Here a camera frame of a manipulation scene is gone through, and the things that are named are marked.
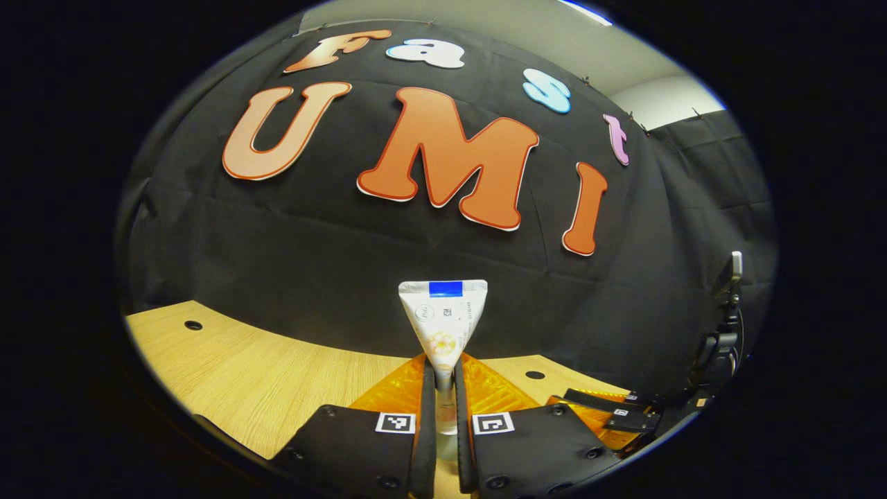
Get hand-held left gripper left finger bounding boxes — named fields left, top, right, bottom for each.
left=270, top=356, right=437, bottom=498

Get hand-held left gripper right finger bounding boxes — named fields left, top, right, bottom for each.
left=454, top=355, right=621, bottom=496

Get black backdrop cloth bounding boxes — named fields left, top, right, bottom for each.
left=118, top=17, right=777, bottom=403

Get white toothpaste tube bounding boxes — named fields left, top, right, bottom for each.
left=398, top=279, right=489, bottom=435

